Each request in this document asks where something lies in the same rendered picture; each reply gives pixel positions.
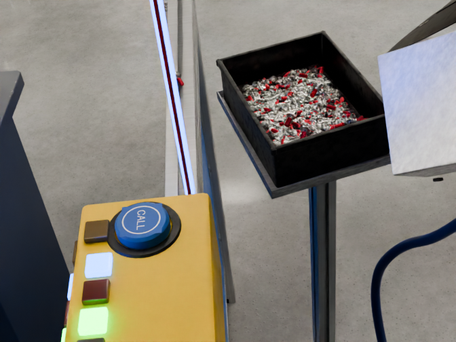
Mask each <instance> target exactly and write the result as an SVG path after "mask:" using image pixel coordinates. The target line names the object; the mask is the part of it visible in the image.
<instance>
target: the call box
mask: <svg viewBox="0 0 456 342"><path fill-rule="evenodd" d="M143 202H149V203H154V204H160V203H162V207H163V208H165V209H166V211H167V212H168V215H169V218H170V225H171V228H170V232H169V234H168V236H167V238H166V239H165V240H164V241H163V242H161V243H160V244H158V245H156V246H154V247H151V248H147V249H142V250H135V249H130V248H127V247H125V246H124V245H122V244H121V243H120V242H119V240H118V239H117V234H116V231H115V221H116V218H117V217H118V215H119V214H120V213H121V209H122V207H128V206H132V205H134V204H138V203H143ZM100 220H109V222H110V229H109V239H108V241H107V242H94V243H85V242H84V239H83V236H84V231H85V225H86V222H87V221H100ZM106 252H111V254H112V255H113V263H112V271H111V275H110V276H102V277H95V278H87V277H86V275H85V270H86V259H87V255H89V254H99V253H106ZM102 279H109V280H110V283H111V287H110V295H109V303H106V304H99V305H86V306H85V305H83V303H82V302H81V299H82V292H83V283H84V282H85V281H90V280H102ZM99 307H106V308H107V310H108V320H107V331H106V333H102V334H95V335H82V336H81V335H79V332H78V327H79V316H80V311H81V310H82V309H91V308H99ZM101 337H102V338H104V339H105V342H225V320H224V308H223V285H222V273H221V261H220V256H219V247H218V243H217V238H216V229H215V225H214V216H213V211H212V203H211V199H210V197H209V195H208V194H207V193H196V194H189V195H177V196H170V197H157V198H151V199H138V200H131V201H124V202H111V203H104V204H92V205H87V206H84V207H83V209H82V212H81V222H80V227H79V237H78V243H77V252H76V258H75V268H74V273H73V283H72V289H71V298H70V303H69V313H68V319H67V325H66V335H65V340H64V342H77V340H81V339H94V338H101Z"/></svg>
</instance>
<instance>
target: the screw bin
mask: <svg viewBox="0 0 456 342"><path fill-rule="evenodd" d="M317 63H319V65H320V66H321V67H324V70H325V72H326V73H327V74H328V76H329V77H330V78H331V79H332V80H333V82H334V83H335V84H336V86H337V87H338V88H339V89H340V90H341V92H342V93H343V94H344V95H345V97H346V98H347V99H348V101H350V103H351V104H352V105H353V107H354V108H355V109H356V110H357V112H358V113H359V114H360V115H362V116H364V118H368V119H364V120H362V121H357V122H354V123H351V124H347V125H345V126H341V127H338V128H334V129H331V130H327V131H325V132H321V133H318V134H314V135H311V136H307V137H305V138H300V139H298V140H294V141H291V142H287V143H284V144H281V145H274V144H273V142H272V141H271V139H270V137H269V136H268V134H267V133H266V131H265V129H264V128H263V126H262V125H261V123H260V121H259V120H258V118H257V117H256V115H255V114H254V112H253V110H252V109H251V107H250V105H249V104H248V102H247V101H246V99H245V98H244V96H243V94H242V93H241V91H240V89H239V88H238V86H239V85H242V84H245V82H246V81H247V82H248V83H250V82H252V81H257V80H259V79H263V78H267V77H271V76H274V75H279V74H282V73H284V72H289V71H290V70H291V69H293V70H296V69H300V68H303V67H307V66H310V65H313V64H317ZM216 65H217V66H218V67H219V69H220V70H221V77H222V84H223V94H224V99H225V102H226V103H227V105H228V106H229V108H230V110H231V112H232V113H233V115H234V117H235V118H236V120H237V122H238V123H239V125H240V127H241V129H242V130H243V132H244V133H245V135H246V137H247V139H248V140H249V142H250V144H251V145H252V148H253V149H254V151H255V152H256V154H257V155H258V157H259V159H260V161H261V163H262V164H263V166H264V167H265V169H266V171H267V173H268V175H269V176H270V178H271V179H272V181H273V183H274V185H275V186H276V187H277V188H280V187H284V186H286V185H291V184H293V183H297V182H300V181H304V180H306V179H309V178H313V177H315V176H319V175H322V174H326V173H329V172H332V171H335V170H339V169H342V168H345V167H348V166H352V165H354V164H359V163H361V162H365V161H368V160H370V159H374V158H377V157H381V156H383V155H387V154H388V153H389V152H390V147H389V142H388V136H387V126H386V121H385V111H384V106H383V97H382V96H381V95H380V94H379V93H378V91H376V89H374V87H373V86H372V85H371V84H370V83H369V81H368V80H367V79H366V78H365V77H364V76H363V74H361V72H360V71H359V70H358V69H357V68H356V67H355V65H354V64H353V63H352V62H351V61H350V59H349V58H348V57H347V56H346V55H345V54H344V53H343V52H342V51H341V49H340V48H339V47H338V46H337V44H336V43H335V42H334V41H333V40H332V39H331V38H330V37H329V36H328V35H327V33H326V31H320V32H317V33H313V34H310V35H306V36H302V37H298V38H295V39H291V40H288V41H283V42H280V43H276V44H273V45H268V46H265V47H261V48H258V49H255V50H250V51H247V52H243V53H240V54H236V55H232V56H228V57H225V58H221V59H217V60H216Z"/></svg>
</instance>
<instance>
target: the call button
mask: <svg viewBox="0 0 456 342"><path fill-rule="evenodd" d="M170 228H171V225H170V218H169V215H168V212H167V211H166V209H165V208H163V207H162V203H160V204H154V203H149V202H143V203H138V204H134V205H132V206H128V207H122V209H121V213H120V214H119V215H118V217H117V218H116V221H115V231H116V234H117V239H118V240H119V242H120V243H121V244H122V245H124V246H125V247H127V248H130V249H135V250H142V249H147V248H151V247H154V246H156V245H158V244H160V243H161V242H163V241H164V240H165V239H166V238H167V236H168V234H169V232H170Z"/></svg>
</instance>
